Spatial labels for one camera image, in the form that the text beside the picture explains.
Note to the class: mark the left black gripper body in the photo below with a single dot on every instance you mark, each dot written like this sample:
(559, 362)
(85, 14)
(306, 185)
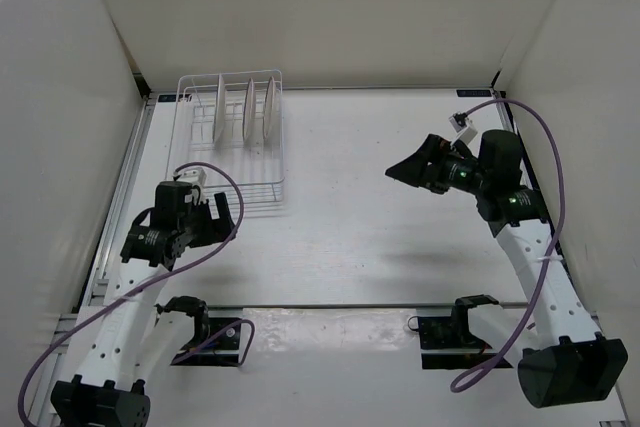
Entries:
(201, 229)

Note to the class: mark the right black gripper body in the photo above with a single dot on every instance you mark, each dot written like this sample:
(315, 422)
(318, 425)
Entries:
(445, 158)

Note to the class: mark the white plate orange sunburst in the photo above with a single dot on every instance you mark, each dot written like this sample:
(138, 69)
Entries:
(249, 111)

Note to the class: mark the white plate teal rim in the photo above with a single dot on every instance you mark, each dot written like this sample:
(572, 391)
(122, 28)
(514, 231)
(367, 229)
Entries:
(268, 108)

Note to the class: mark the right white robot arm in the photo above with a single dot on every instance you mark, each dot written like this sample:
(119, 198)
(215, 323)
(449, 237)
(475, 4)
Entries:
(558, 351)

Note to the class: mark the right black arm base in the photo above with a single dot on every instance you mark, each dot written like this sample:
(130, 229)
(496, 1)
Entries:
(442, 348)

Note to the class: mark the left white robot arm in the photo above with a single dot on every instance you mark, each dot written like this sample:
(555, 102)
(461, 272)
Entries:
(139, 336)

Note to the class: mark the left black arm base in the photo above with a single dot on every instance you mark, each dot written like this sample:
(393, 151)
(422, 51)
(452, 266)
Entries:
(225, 350)

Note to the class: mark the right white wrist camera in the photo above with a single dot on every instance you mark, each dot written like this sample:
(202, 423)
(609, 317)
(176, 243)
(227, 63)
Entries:
(464, 128)

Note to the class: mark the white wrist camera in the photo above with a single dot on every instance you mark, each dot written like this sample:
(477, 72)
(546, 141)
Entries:
(194, 175)
(464, 128)

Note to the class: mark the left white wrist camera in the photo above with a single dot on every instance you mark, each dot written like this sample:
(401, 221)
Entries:
(194, 175)

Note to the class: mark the white wire dish rack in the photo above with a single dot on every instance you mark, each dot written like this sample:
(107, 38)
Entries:
(256, 167)

